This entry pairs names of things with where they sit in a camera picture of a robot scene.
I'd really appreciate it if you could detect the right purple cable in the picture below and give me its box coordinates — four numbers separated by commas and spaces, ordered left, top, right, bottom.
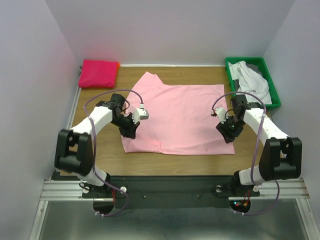
211, 91, 280, 216

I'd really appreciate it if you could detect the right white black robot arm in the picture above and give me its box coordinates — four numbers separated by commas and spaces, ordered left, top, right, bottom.
210, 91, 303, 197

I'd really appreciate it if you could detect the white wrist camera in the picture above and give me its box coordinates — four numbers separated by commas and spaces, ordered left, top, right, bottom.
132, 103, 149, 124
210, 107, 227, 124

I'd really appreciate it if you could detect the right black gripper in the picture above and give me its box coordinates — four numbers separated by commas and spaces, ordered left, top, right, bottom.
215, 114, 246, 144

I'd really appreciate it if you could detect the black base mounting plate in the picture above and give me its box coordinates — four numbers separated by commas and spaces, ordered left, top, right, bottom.
81, 175, 261, 211

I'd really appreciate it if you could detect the light pink t shirt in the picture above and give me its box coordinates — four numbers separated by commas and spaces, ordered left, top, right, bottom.
121, 72, 235, 155

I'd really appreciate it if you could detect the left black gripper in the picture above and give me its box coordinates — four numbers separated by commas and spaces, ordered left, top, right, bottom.
111, 113, 141, 140

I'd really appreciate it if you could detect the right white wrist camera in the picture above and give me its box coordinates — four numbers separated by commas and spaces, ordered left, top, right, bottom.
210, 107, 227, 124

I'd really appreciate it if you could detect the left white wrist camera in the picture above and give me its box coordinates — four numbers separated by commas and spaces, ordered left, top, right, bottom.
132, 103, 149, 124

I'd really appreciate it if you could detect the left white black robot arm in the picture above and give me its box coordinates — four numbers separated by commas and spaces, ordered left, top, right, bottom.
54, 93, 149, 197

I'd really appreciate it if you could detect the white crumpled t shirt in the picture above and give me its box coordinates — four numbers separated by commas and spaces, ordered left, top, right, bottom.
228, 61, 272, 105

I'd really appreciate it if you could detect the aluminium extrusion rail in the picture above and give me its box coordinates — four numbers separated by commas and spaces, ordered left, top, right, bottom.
40, 178, 310, 201

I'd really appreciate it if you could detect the green plastic bin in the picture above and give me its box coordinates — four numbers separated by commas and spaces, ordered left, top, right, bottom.
225, 56, 281, 110

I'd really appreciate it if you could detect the folded magenta t shirt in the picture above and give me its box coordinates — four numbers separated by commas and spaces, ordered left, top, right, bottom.
78, 59, 118, 89

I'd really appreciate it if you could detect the grey garment in bin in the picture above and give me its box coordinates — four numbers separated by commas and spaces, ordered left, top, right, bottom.
246, 63, 263, 76

